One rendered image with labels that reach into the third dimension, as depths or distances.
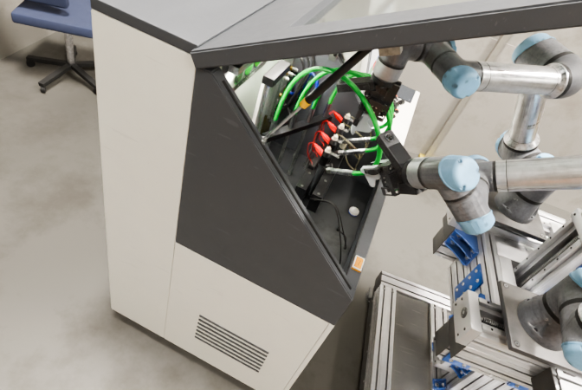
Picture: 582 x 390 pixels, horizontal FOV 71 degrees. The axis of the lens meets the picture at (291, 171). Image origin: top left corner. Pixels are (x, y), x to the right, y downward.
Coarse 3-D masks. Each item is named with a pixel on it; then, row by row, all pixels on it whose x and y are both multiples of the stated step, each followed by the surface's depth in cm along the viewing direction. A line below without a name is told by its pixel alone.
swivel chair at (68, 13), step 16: (32, 0) 253; (48, 0) 253; (64, 0) 254; (80, 0) 284; (16, 16) 253; (32, 16) 254; (48, 16) 258; (64, 16) 263; (80, 16) 268; (64, 32) 262; (80, 32) 262; (32, 64) 301; (64, 64) 298; (80, 64) 304; (48, 80) 284
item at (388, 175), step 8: (408, 160) 97; (384, 168) 102; (392, 168) 102; (384, 176) 106; (392, 176) 102; (400, 176) 101; (384, 184) 107; (392, 184) 102; (400, 184) 102; (408, 184) 97; (384, 192) 106; (392, 192) 103; (400, 192) 103; (408, 192) 100; (416, 192) 98
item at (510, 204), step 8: (504, 192) 151; (512, 192) 148; (520, 192) 145; (496, 200) 153; (504, 200) 149; (512, 200) 147; (520, 200) 145; (528, 200) 144; (504, 208) 149; (512, 208) 147; (520, 208) 146; (528, 208) 145; (536, 208) 146; (512, 216) 148; (520, 216) 147; (528, 216) 146
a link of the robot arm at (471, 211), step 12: (480, 180) 93; (480, 192) 88; (456, 204) 87; (468, 204) 87; (480, 204) 87; (456, 216) 90; (468, 216) 88; (480, 216) 88; (492, 216) 89; (468, 228) 90; (480, 228) 88
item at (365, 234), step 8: (376, 184) 169; (376, 192) 154; (376, 200) 150; (384, 200) 151; (368, 208) 153; (376, 208) 147; (368, 216) 143; (376, 216) 144; (360, 224) 153; (368, 224) 140; (376, 224) 141; (360, 232) 137; (368, 232) 137; (360, 240) 134; (368, 240) 135; (352, 248) 141; (360, 248) 131; (368, 248) 132; (352, 256) 128; (360, 256) 129; (352, 272) 123; (360, 272) 124; (352, 280) 121
